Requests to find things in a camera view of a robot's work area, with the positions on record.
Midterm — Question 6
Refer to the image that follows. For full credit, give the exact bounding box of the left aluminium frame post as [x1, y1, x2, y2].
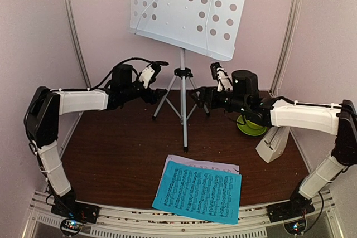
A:
[64, 0, 91, 88]

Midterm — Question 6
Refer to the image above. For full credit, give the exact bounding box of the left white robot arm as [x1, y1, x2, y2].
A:
[23, 59, 168, 224]

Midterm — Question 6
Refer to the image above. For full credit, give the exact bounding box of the white perforated music stand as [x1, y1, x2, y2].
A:
[129, 0, 250, 152]

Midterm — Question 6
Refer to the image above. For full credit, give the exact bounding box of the blue sheet music page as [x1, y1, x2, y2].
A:
[152, 161, 242, 225]

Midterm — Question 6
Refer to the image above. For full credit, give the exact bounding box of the front aluminium rail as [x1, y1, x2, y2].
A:
[27, 189, 335, 238]

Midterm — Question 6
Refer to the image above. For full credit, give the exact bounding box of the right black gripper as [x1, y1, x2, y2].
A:
[189, 86, 248, 115]

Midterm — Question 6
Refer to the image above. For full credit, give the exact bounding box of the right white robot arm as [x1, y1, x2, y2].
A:
[189, 65, 356, 222]

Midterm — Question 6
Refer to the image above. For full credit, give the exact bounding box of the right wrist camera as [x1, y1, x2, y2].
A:
[210, 62, 233, 92]

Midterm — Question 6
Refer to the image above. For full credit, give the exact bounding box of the lilac sheet music page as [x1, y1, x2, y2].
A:
[161, 154, 240, 177]

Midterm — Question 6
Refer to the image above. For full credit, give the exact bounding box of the right aluminium frame post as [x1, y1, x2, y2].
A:
[269, 0, 302, 96]

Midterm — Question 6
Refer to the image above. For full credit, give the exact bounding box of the aluminium frame post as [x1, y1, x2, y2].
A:
[64, 0, 91, 88]
[269, 0, 302, 96]

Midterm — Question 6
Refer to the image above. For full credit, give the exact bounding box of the green saucer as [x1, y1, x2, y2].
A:
[237, 115, 267, 137]

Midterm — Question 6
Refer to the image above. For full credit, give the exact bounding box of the white metronome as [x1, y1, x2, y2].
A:
[255, 127, 290, 163]

